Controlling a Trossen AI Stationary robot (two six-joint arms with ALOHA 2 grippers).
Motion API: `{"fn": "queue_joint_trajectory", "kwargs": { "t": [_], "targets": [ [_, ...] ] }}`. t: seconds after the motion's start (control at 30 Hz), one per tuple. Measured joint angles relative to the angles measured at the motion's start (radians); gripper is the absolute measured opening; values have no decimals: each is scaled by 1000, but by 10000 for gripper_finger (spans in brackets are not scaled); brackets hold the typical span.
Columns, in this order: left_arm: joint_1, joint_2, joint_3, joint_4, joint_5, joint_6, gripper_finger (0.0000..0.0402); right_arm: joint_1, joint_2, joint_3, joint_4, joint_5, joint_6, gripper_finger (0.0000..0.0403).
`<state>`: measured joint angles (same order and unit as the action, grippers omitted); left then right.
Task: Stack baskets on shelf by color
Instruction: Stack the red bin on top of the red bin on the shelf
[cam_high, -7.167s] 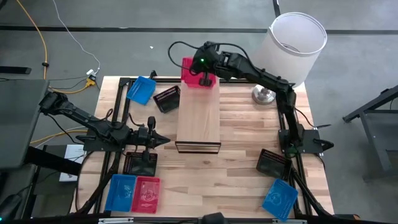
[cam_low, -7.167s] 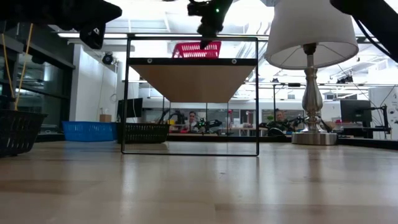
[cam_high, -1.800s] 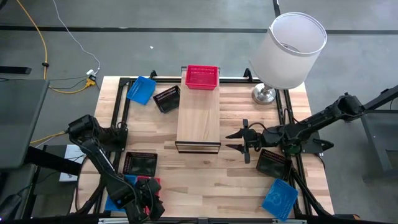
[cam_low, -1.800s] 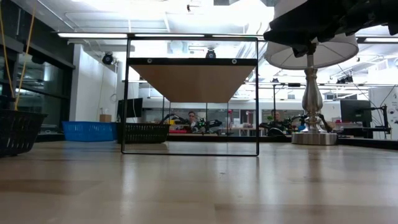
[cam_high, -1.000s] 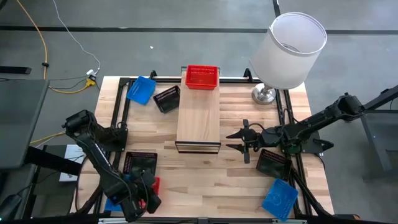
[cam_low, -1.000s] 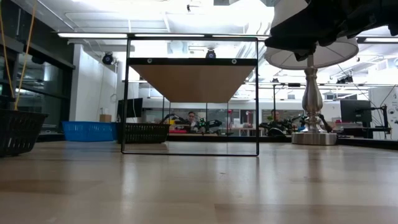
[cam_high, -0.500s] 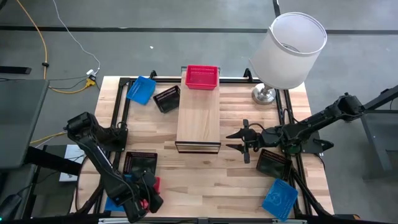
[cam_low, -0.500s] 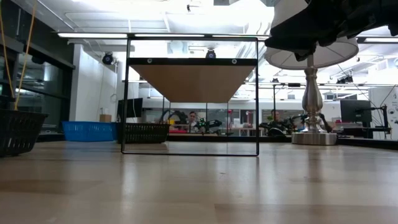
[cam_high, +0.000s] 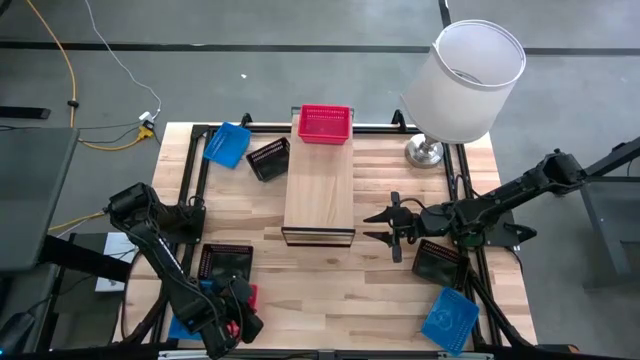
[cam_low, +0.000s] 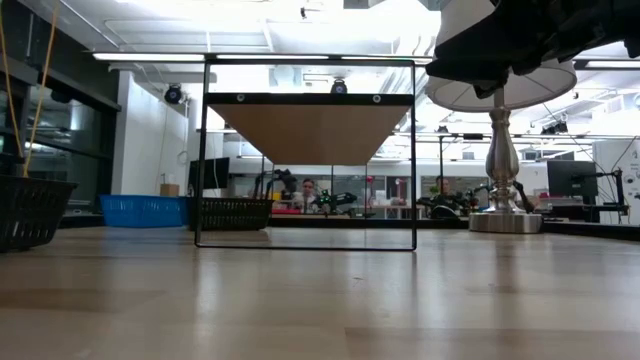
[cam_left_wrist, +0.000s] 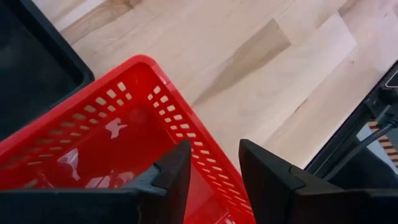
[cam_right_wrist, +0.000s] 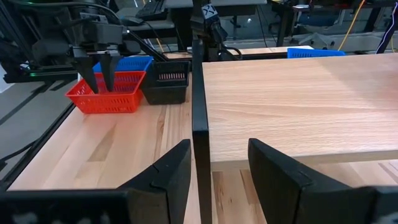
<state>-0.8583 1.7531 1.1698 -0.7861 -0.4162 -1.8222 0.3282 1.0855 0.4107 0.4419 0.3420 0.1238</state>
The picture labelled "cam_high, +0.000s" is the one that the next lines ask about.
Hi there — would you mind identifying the white box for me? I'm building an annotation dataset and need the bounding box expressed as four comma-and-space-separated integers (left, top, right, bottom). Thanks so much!
94, 231, 139, 294

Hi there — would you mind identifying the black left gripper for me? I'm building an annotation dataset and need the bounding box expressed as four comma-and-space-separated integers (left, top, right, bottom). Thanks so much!
215, 276, 265, 346

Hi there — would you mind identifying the black plastic basket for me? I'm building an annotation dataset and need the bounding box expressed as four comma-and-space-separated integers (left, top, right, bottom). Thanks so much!
197, 243, 255, 282
245, 136, 292, 183
411, 238, 471, 291

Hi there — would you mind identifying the wooden box platform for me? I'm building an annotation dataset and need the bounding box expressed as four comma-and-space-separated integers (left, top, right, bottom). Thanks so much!
280, 105, 357, 249

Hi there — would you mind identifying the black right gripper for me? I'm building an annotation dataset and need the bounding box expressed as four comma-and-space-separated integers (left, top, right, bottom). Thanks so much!
363, 192, 454, 264

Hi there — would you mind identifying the black floor strip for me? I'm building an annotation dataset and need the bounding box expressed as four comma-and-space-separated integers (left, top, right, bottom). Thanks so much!
0, 105, 52, 121

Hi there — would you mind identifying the red plastic basket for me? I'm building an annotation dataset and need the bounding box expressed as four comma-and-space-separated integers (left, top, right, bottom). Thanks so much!
225, 283, 260, 340
297, 103, 352, 147

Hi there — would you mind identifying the yellow cable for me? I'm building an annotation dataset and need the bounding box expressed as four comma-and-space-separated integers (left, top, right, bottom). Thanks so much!
23, 0, 154, 234

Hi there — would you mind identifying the white shade silver table lamp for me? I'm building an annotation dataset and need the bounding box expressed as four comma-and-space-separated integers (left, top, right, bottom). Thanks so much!
399, 18, 528, 170

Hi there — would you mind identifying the blue plastic basket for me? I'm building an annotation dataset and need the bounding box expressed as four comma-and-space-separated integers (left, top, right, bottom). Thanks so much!
166, 279, 217, 343
420, 286, 481, 358
202, 121, 253, 170

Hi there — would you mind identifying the black aluminium table frame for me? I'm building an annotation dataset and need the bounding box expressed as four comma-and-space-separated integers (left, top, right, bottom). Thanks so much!
114, 109, 581, 360

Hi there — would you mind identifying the white cable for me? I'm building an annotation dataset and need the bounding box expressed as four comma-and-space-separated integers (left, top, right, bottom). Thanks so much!
82, 0, 164, 119

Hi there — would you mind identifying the grey side stand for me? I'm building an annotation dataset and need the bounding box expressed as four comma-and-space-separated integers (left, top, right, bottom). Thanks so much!
0, 126, 80, 274
579, 175, 640, 291

